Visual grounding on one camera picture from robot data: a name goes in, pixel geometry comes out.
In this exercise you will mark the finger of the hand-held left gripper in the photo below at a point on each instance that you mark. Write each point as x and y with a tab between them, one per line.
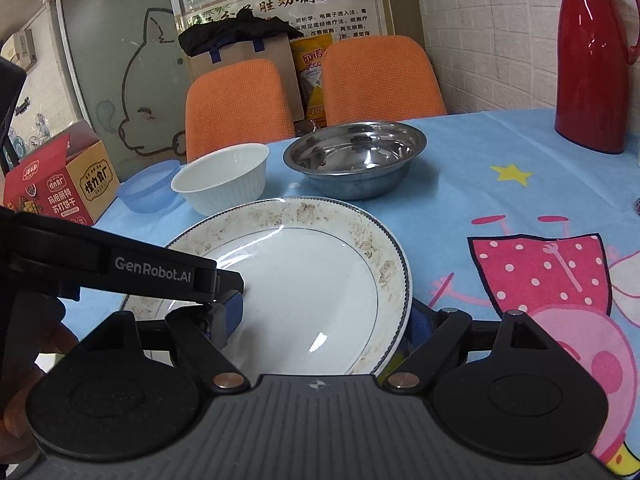
231	284

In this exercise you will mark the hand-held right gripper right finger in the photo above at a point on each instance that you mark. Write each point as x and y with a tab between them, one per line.
418	329

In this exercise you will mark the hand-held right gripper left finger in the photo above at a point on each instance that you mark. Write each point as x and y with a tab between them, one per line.
233	316

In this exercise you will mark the white floral rim plate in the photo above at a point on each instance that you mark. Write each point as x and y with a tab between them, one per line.
310	280

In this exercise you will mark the person's left hand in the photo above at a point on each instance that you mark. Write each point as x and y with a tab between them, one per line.
50	340

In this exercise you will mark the red cracker box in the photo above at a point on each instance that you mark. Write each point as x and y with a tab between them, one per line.
55	195

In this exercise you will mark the blue plastic bowl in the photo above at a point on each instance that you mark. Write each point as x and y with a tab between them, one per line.
145	193

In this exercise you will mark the white ribbed ceramic bowl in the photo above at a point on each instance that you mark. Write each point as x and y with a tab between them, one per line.
225	186

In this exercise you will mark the blue cartoon tablecloth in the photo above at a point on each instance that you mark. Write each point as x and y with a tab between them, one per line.
500	200

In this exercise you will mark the stainless steel bowl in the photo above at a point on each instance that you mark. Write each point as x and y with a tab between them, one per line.
350	156

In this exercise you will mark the orange fabric chair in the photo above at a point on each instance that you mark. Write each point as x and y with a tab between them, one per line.
235	105
376	80

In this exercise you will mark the dark flat panel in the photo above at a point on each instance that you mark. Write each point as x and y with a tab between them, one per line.
10	95

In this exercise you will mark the yellow snack bag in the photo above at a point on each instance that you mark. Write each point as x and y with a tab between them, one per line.
310	85

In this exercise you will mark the brown paper bag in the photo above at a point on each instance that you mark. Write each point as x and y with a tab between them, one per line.
279	57

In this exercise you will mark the black cloth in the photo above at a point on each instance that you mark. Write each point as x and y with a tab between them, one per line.
235	33

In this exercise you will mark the red thermos jug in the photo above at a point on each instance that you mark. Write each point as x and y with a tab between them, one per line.
590	60

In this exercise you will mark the cartoon cat wall decal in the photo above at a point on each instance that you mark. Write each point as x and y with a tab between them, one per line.
106	116

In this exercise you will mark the wall poster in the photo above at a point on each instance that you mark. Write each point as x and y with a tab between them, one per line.
320	6

